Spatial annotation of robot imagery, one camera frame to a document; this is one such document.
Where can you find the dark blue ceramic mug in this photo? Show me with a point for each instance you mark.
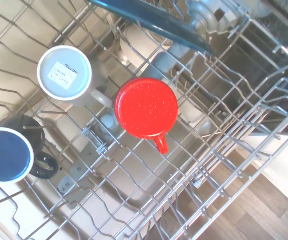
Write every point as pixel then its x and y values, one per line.
pixel 5 156

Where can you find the white mug with label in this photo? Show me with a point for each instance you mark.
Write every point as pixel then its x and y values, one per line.
pixel 64 72

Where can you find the white dishwasher door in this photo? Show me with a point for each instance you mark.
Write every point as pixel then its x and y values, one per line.
pixel 276 155

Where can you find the red speckled enamel mug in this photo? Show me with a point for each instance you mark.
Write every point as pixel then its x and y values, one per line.
pixel 146 107

